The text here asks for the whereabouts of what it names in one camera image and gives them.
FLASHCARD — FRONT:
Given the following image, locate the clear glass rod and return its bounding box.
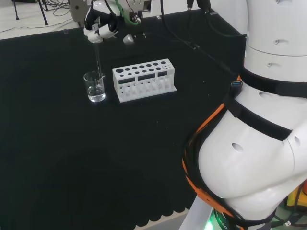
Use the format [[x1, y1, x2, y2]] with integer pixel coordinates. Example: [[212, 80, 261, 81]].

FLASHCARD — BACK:
[[94, 42, 103, 83]]

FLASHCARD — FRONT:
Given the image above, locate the grey metal box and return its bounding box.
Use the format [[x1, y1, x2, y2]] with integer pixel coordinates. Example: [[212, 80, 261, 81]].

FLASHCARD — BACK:
[[69, 0, 96, 23]]

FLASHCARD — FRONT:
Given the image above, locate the yellow stop button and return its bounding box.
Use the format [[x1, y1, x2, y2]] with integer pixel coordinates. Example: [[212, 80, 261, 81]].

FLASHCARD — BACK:
[[286, 182, 307, 209]]

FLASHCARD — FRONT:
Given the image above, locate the short black cable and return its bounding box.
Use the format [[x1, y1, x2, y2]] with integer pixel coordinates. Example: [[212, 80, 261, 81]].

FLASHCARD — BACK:
[[202, 0, 248, 39]]

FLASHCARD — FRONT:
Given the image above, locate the green cable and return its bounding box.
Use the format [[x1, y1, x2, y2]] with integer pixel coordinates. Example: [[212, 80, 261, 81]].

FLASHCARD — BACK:
[[114, 0, 142, 26]]

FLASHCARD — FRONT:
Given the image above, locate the wrist camera with silver lens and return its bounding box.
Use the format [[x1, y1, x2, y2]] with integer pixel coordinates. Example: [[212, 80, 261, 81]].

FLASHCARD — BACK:
[[122, 32, 147, 45]]

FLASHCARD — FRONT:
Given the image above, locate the black bench cloth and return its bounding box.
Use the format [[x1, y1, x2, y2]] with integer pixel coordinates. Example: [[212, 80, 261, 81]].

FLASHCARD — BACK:
[[0, 9, 248, 230]]

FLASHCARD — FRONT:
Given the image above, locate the black tripod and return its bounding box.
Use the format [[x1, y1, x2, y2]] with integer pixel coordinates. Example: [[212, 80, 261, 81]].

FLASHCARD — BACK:
[[11, 0, 49, 26]]

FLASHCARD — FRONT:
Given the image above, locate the small glass beaker with water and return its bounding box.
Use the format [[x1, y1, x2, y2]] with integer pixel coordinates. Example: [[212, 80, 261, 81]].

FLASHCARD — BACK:
[[83, 71, 106, 103]]

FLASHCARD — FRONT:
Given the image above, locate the long black cable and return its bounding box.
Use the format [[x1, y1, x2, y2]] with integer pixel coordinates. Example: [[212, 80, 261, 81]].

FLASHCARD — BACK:
[[159, 0, 240, 77]]

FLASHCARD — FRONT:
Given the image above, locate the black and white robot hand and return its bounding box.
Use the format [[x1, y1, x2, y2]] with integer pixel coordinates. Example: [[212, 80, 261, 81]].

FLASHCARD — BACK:
[[83, 0, 124, 44]]

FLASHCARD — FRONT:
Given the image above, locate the white test tube rack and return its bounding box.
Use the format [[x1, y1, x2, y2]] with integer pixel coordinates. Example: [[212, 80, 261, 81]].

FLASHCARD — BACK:
[[112, 58, 177, 104]]

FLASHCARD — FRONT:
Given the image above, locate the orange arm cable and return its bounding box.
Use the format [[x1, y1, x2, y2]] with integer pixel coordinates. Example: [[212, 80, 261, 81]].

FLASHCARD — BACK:
[[181, 74, 242, 230]]

